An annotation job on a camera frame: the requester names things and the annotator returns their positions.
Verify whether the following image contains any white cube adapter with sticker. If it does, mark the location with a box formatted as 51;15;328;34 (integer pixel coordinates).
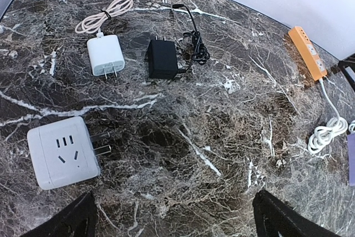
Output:
27;117;111;190

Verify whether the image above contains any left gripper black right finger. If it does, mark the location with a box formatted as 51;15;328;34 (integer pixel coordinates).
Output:
252;190;336;237

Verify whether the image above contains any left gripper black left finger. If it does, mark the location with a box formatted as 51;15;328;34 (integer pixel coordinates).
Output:
23;192;98;236

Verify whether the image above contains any white coiled power cord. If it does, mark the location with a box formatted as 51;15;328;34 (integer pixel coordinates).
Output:
307;79;349;155

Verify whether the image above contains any white USB charger with cable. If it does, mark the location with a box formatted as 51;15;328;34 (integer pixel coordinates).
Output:
74;0;134;77

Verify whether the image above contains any orange power strip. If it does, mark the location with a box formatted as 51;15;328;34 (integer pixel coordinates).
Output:
288;26;327;81

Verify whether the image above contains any purple power strip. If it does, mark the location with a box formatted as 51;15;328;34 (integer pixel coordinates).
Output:
347;133;355;186

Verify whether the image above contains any black adapter with thin cable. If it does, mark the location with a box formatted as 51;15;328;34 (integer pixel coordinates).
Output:
146;4;210;80

